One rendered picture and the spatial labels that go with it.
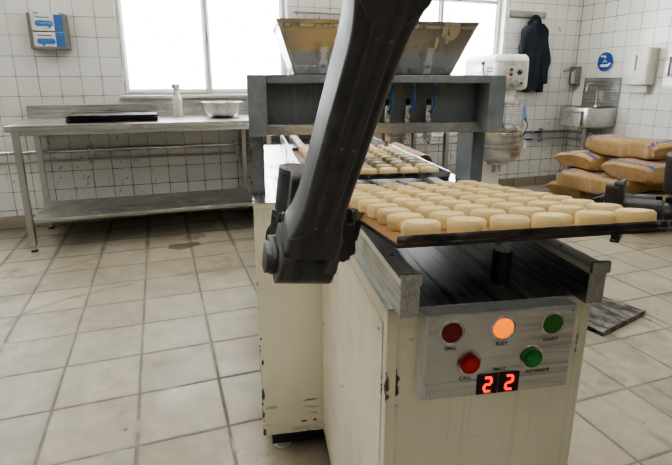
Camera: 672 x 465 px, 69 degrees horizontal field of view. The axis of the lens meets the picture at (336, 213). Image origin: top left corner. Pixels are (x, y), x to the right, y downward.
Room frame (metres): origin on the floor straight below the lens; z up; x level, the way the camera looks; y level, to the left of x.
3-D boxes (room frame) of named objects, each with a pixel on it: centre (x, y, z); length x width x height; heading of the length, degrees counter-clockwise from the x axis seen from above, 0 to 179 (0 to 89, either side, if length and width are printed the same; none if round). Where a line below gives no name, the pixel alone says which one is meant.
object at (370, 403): (1.03, -0.18, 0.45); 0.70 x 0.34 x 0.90; 10
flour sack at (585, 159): (4.54, -2.46, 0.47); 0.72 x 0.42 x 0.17; 110
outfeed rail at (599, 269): (1.66, -0.22, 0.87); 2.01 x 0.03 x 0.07; 10
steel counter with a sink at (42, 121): (4.11, 0.67, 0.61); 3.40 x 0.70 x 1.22; 109
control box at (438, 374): (0.67, -0.24, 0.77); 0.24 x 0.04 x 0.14; 100
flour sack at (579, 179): (4.22, -2.33, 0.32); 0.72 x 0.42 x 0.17; 24
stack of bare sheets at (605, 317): (2.44, -1.26, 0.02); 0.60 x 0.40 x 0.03; 34
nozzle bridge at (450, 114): (1.53, -0.10, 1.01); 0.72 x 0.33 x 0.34; 100
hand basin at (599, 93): (5.19, -2.66, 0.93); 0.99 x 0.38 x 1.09; 19
